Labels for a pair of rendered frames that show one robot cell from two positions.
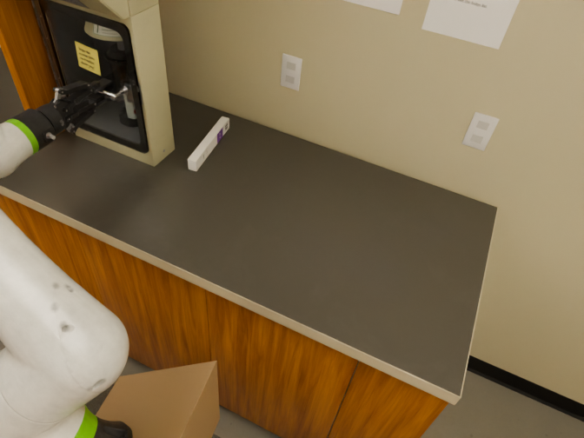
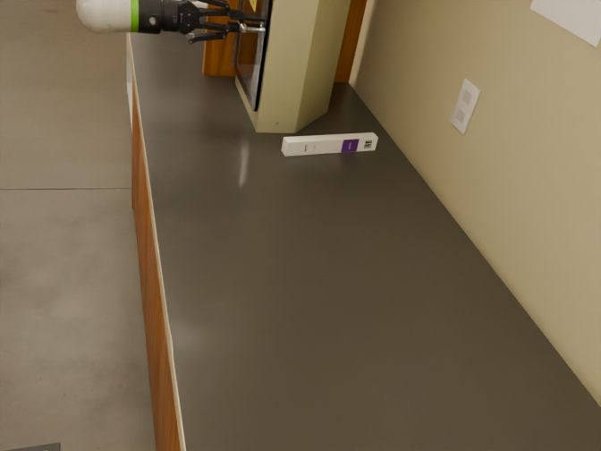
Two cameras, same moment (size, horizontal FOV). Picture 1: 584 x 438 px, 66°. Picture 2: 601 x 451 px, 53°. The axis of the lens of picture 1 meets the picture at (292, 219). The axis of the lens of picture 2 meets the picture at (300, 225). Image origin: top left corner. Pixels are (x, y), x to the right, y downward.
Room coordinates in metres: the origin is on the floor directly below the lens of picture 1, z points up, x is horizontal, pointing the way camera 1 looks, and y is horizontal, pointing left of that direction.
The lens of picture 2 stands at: (0.24, -0.74, 1.69)
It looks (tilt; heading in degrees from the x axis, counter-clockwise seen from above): 35 degrees down; 48
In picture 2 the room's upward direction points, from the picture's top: 12 degrees clockwise
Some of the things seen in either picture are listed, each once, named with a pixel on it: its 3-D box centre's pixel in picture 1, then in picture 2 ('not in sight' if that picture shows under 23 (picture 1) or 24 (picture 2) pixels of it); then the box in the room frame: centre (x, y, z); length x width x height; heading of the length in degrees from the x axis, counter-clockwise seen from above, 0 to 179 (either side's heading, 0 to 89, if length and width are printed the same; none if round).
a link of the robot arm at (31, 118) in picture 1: (34, 130); (150, 14); (0.86, 0.65, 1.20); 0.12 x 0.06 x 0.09; 70
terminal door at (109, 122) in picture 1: (96, 82); (252, 20); (1.14, 0.61, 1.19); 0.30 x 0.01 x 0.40; 70
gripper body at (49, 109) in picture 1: (56, 116); (181, 16); (0.94, 0.63, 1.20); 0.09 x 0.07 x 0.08; 160
